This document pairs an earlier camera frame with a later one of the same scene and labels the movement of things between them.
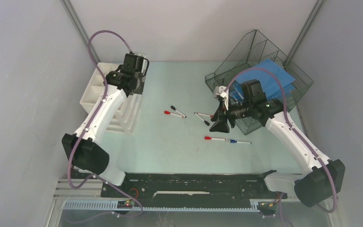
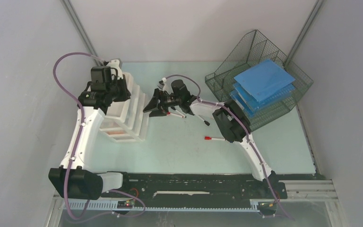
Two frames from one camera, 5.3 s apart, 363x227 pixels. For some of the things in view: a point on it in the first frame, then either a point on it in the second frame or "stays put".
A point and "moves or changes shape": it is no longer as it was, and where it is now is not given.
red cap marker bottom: [209, 138] stays put
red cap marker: [168, 112] stays put
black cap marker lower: [207, 123] stays put
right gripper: [220, 126] -> [153, 104]
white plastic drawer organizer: [125, 120] moves or changes shape
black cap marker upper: [174, 109] stays put
